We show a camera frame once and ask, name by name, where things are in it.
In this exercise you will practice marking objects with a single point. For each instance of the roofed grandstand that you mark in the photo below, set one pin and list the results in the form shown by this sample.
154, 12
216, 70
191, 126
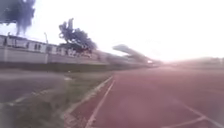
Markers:
131, 52

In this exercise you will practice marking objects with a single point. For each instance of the pale concrete kerb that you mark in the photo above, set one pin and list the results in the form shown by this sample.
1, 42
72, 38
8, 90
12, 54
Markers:
85, 99

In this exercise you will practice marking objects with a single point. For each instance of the grass strip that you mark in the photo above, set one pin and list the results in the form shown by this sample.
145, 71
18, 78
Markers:
73, 86

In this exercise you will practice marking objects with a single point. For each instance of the red running track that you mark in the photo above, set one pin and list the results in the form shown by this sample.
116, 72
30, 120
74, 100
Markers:
146, 100

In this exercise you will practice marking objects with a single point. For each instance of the distant row of trees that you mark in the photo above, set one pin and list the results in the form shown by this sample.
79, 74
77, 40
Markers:
203, 61

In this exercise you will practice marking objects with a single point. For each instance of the long low building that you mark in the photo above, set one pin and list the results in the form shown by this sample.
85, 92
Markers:
23, 42

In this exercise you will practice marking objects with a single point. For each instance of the large dark tree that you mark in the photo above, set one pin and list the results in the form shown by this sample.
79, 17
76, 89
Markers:
20, 11

